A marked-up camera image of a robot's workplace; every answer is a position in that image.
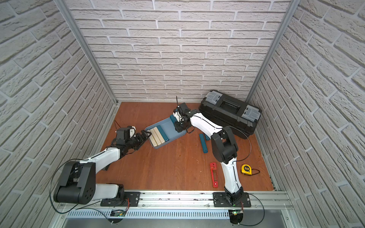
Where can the aluminium rail frame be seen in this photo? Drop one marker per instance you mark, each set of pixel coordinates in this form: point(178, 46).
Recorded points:
point(255, 207)

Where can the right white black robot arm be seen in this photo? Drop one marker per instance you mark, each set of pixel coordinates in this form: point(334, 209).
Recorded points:
point(224, 147)

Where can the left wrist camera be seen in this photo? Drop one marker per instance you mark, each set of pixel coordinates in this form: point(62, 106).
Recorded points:
point(132, 131)

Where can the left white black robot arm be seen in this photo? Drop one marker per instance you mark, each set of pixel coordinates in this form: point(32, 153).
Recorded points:
point(77, 182)

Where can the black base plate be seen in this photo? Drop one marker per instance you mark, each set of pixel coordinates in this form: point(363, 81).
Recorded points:
point(224, 199)
point(122, 200)

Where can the beige block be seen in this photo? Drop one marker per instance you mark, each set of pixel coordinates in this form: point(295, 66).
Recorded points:
point(152, 139)
point(155, 136)
point(159, 135)

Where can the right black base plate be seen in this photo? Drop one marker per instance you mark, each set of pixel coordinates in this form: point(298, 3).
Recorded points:
point(224, 199)

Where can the yellow tape measure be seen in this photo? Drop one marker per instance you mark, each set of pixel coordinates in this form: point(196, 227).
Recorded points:
point(246, 170)

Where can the red pruning pliers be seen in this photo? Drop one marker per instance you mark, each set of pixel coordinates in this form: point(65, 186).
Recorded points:
point(214, 174)

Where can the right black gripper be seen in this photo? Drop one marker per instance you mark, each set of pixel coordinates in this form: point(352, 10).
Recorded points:
point(178, 128)

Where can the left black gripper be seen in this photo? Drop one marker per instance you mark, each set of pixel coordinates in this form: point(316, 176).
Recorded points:
point(141, 137)

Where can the black plastic toolbox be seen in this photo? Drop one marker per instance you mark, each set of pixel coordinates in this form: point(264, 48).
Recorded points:
point(225, 110)

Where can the blue plastic tray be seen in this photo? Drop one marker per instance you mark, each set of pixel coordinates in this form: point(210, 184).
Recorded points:
point(169, 130)

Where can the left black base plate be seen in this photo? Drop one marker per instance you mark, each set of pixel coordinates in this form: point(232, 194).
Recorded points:
point(122, 200)

